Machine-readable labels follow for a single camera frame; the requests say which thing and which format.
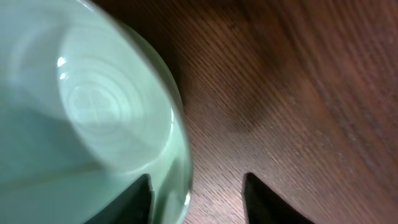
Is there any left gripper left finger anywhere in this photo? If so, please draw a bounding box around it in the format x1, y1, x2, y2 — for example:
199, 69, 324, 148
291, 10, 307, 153
85, 174, 154, 224

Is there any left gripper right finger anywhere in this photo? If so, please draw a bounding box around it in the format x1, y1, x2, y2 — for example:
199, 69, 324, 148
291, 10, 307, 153
242, 172, 313, 224

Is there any mint green small bowl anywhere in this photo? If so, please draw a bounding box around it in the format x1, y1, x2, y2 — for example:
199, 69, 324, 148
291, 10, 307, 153
1, 0, 193, 223

